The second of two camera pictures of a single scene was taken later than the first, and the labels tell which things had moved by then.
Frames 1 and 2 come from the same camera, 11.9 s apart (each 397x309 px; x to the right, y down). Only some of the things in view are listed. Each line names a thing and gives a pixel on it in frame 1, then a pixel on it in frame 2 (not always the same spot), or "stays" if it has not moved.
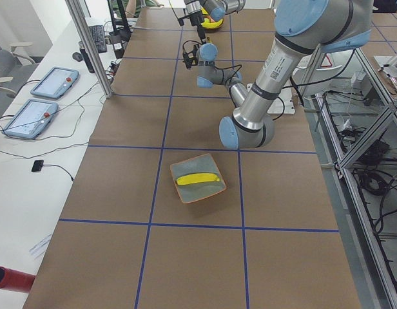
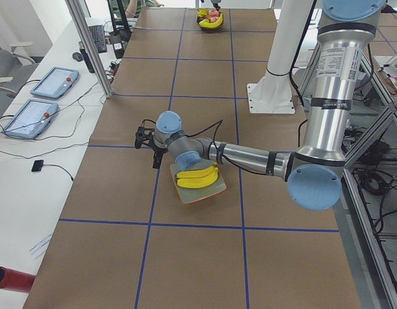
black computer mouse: x=77 y=56 stays
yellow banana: x=197 y=177 to x=197 y=173
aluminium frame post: x=73 y=6 stays
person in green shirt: x=133 y=8 stays
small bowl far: x=197 y=191 stays
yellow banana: x=207 y=24 stays
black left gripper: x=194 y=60 to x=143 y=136
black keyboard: x=98 y=34 stays
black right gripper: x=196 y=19 to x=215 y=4
